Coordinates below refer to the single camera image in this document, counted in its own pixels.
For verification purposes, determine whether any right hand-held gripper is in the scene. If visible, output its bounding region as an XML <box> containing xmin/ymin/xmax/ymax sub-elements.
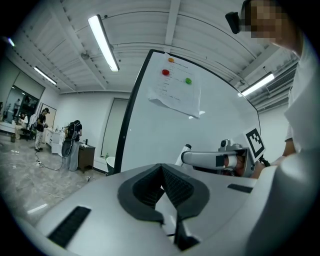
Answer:
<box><xmin>180</xmin><ymin>126</ymin><xmax>267</xmax><ymax>179</ymax></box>

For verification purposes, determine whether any black floor cable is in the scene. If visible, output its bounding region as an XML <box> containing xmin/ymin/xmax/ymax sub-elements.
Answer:
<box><xmin>34</xmin><ymin>149</ymin><xmax>65</xmax><ymax>172</ymax></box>

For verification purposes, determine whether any person's head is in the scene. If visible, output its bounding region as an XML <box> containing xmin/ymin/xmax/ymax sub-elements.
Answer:
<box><xmin>241</xmin><ymin>0</ymin><xmax>305</xmax><ymax>58</ymax></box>

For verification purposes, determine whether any person's white shirt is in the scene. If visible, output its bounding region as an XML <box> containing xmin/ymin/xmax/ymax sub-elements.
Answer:
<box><xmin>283</xmin><ymin>32</ymin><xmax>320</xmax><ymax>157</ymax></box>

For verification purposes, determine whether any person's right hand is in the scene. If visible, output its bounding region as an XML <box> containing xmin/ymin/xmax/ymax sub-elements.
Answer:
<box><xmin>223</xmin><ymin>154</ymin><xmax>248</xmax><ymax>176</ymax></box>

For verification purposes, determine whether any long ceiling light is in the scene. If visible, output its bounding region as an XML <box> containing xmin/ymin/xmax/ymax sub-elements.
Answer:
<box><xmin>33</xmin><ymin>65</ymin><xmax>58</xmax><ymax>86</ymax></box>
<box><xmin>237</xmin><ymin>72</ymin><xmax>276</xmax><ymax>98</ymax></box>
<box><xmin>87</xmin><ymin>14</ymin><xmax>121</xmax><ymax>73</ymax></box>

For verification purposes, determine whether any black head camera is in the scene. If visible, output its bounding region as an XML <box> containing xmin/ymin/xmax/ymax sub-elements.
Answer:
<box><xmin>224</xmin><ymin>11</ymin><xmax>245</xmax><ymax>35</ymax></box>

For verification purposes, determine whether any ceiling air vent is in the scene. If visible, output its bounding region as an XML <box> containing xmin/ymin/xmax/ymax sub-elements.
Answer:
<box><xmin>265</xmin><ymin>66</ymin><xmax>298</xmax><ymax>94</ymax></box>

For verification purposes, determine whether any black-framed whiteboard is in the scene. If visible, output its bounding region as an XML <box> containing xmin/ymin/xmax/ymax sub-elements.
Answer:
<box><xmin>114</xmin><ymin>48</ymin><xmax>262</xmax><ymax>176</ymax></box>

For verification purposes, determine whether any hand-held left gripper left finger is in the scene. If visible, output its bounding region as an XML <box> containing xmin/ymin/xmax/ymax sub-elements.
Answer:
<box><xmin>117</xmin><ymin>163</ymin><xmax>165</xmax><ymax>224</ymax></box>

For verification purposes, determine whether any white paper sheet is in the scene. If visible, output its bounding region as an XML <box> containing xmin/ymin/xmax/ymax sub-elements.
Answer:
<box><xmin>147</xmin><ymin>51</ymin><xmax>202</xmax><ymax>120</ymax></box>

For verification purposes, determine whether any person's right forearm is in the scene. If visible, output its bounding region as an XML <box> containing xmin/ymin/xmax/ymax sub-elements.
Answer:
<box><xmin>250</xmin><ymin>158</ymin><xmax>282</xmax><ymax>180</ymax></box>

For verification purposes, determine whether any grey window blind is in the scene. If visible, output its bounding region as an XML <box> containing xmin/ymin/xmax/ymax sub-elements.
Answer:
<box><xmin>100</xmin><ymin>97</ymin><xmax>130</xmax><ymax>159</ymax></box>

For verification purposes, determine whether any white round bin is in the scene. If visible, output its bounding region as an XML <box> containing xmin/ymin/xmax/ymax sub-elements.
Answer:
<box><xmin>105</xmin><ymin>155</ymin><xmax>117</xmax><ymax>176</ymax></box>

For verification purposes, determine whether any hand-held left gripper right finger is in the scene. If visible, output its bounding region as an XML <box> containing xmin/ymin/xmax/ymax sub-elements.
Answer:
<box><xmin>161</xmin><ymin>165</ymin><xmax>211</xmax><ymax>252</ymax></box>

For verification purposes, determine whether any white low cabinet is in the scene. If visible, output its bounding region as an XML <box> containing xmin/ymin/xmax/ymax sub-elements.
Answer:
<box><xmin>44</xmin><ymin>126</ymin><xmax>66</xmax><ymax>156</ymax></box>

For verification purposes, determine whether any dark wooden cabinet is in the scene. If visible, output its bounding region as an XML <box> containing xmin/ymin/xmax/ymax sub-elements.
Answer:
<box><xmin>77</xmin><ymin>143</ymin><xmax>97</xmax><ymax>174</ymax></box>

